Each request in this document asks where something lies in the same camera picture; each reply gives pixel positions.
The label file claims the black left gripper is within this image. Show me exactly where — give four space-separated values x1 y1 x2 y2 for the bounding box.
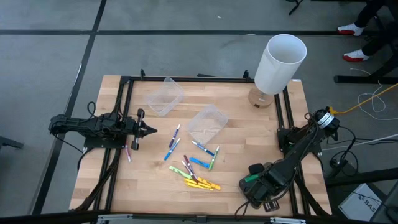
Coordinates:
128 108 158 151

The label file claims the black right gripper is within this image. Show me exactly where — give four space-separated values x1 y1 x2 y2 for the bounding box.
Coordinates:
240 162 292 213

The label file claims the purple thin whiteboard marker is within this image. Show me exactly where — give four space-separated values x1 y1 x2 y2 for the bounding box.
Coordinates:
169 124 182 149

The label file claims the blue Expo whiteboard marker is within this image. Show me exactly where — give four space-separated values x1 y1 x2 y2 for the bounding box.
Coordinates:
191 140 215 156
164 138 182 161

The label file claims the magenta cap whiteboard marker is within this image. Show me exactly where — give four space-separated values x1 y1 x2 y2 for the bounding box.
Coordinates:
183 154 194 174

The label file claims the light green Sharpie highlighter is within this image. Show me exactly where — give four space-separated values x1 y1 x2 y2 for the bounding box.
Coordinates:
169 165 192 180

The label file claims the brown cap whiteboard marker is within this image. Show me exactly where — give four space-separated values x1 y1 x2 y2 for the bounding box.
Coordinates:
181 159 199 184

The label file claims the blue highlighter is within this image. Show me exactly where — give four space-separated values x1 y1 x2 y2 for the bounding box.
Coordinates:
189 156 211 169

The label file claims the orange highlighter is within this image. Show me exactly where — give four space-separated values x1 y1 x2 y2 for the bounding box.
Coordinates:
196 175 218 187

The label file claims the grey plastic tray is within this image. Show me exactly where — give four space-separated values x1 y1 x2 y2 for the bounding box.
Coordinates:
238 161 289 210

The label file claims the clear plastic container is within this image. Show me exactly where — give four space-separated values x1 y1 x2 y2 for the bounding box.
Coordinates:
185 103 229 146
146 77 185 118

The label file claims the yellow highlighter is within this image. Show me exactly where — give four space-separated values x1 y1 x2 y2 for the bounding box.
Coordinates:
185 182 215 192
183 178 212 187

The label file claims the black crossbar with silver brackets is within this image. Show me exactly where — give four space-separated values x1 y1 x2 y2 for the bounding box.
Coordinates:
0 210 398 224

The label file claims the white cardboard box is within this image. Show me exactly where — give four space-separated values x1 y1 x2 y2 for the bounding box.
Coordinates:
338 183 384 222

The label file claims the black desk foot bar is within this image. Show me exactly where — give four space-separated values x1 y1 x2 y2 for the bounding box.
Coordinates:
325 167 398 187

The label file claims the black furniture foot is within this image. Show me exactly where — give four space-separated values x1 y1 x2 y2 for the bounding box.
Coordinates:
0 136 25 150

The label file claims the white shade wooden base lamp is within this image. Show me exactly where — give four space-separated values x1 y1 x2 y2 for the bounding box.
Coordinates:
248 33 308 109

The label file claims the person's shoe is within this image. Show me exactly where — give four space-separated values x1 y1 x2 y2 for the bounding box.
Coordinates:
341 49 371 63
337 23 365 37

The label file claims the office chair base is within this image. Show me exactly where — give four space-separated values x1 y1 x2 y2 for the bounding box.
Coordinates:
285 0 304 16

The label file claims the person's leg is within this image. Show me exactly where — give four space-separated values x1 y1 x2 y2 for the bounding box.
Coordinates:
354 0 386 29
362 26 398 57

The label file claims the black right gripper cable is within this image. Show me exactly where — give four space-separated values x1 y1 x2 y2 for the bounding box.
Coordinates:
234 200 259 219

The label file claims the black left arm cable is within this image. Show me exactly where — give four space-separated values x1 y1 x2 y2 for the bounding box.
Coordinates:
86 101 98 118

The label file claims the black power cable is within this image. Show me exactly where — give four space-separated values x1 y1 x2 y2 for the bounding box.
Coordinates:
310 112 359 170

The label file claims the orange extension cord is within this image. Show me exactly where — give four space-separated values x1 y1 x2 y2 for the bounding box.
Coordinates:
328 82 398 119

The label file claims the grey-white cable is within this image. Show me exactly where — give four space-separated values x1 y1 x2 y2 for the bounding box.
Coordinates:
322 133 398 152

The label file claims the white looped cable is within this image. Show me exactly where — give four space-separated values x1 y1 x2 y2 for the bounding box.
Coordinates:
349 67 398 121

